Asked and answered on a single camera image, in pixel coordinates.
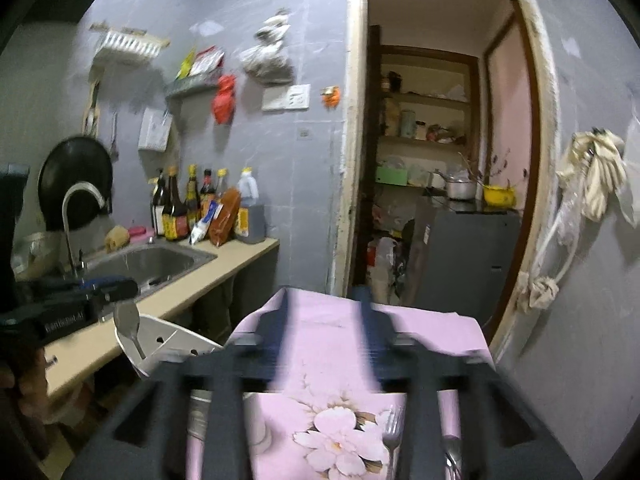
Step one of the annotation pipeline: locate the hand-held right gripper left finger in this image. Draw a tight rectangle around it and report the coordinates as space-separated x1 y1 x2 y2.
62 287 306 480

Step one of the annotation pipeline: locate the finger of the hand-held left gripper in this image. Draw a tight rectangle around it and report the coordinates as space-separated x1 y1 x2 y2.
74 279 140 312
25 276 114 297

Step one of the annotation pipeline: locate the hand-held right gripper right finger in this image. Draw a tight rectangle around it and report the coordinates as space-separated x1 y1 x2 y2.
352 285 583 480

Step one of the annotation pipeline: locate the metal spoon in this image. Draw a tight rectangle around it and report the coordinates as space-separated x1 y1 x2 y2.
442 435 465 480
113 302 147 361

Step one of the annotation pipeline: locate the person's left hand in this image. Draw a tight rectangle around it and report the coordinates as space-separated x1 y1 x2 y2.
0 346 49 418

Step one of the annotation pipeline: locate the steel sink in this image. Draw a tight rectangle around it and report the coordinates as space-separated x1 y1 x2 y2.
65 242 219 302

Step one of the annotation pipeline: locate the yellow sponge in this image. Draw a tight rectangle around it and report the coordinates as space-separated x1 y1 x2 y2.
104 225 130 254

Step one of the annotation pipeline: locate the white metal canister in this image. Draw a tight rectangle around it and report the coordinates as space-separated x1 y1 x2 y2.
187 389 274 450

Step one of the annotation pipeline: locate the metal faucet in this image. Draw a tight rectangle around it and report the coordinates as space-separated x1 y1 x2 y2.
60 182 109 279

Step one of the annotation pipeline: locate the metal fork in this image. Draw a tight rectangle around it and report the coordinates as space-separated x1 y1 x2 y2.
382 406 405 480

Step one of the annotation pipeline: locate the black wok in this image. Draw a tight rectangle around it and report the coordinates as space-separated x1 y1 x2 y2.
37 135 114 232

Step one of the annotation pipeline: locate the dark glass bottle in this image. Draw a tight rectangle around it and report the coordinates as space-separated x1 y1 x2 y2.
151 168 168 239

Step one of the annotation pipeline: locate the beige kitchen counter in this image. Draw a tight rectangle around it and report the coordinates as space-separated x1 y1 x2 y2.
15 236 280 402

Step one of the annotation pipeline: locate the soy sauce bottle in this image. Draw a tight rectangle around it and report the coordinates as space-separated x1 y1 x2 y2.
162 165 190 241

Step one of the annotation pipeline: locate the white blue packet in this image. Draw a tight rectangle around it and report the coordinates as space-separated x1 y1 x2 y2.
188 199 224 246

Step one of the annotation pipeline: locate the pink floral tablecloth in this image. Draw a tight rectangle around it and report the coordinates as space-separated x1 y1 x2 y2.
186 286 496 480

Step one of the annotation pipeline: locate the white red plastic bag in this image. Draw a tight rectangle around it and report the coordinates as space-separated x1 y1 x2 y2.
367 237 401 302

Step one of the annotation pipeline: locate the yellow cap sauce bottle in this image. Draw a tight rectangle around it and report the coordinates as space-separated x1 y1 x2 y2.
185 163 201 234

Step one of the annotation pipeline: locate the grey cabinet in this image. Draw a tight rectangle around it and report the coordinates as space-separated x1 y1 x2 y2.
414 197 522 327

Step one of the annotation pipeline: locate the brown spice packet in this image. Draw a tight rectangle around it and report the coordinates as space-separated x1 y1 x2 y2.
208 187 242 247

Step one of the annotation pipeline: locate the red label sauce bottle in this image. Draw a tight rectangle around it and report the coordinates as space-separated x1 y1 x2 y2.
200 168 216 212

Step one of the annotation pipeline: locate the knotted cream cloth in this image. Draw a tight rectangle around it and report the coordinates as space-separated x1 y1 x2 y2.
517 269 561 317

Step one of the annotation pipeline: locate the large dark oil jug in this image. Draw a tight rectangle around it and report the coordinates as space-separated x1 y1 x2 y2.
233 167 267 245

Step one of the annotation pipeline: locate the metal pot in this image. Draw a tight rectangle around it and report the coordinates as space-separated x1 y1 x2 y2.
432 167 479 201

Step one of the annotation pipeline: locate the yellow bowl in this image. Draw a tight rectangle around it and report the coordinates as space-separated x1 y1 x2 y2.
482 183 517 207

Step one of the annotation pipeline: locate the green box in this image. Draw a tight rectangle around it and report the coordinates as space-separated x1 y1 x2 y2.
374 164 409 186

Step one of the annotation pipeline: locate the red white packet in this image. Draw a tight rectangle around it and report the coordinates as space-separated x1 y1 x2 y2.
192 45 225 76

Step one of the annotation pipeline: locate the cream hanging cloth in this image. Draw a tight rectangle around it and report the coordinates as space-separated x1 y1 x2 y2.
555 129 629 222

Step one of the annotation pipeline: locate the large clear plastic bag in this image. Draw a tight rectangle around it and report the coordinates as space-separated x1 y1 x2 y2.
239 41 296 85

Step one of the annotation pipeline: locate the wooden shelf unit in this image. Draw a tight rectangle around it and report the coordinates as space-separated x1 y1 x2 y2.
367 25 481 197

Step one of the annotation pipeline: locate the small clear plastic bag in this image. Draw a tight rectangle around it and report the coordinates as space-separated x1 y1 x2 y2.
253 8 292 44

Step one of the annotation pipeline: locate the hanging wooden handle utensil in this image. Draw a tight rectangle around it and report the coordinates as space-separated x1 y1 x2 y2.
82 80 101 137

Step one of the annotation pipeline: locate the white wall box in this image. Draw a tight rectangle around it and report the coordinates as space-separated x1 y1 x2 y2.
137 108 174 152

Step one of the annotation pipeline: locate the metal wall shelf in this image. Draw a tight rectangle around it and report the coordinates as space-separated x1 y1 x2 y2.
164 76 221 101

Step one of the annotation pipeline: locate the white wall rack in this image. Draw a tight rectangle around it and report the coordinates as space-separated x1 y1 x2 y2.
89 22 171 69

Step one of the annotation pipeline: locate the cream door frame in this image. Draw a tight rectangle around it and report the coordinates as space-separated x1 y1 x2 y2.
326 0 559 357

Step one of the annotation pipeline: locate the white wall socket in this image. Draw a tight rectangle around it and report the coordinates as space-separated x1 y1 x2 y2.
262 83 311 113

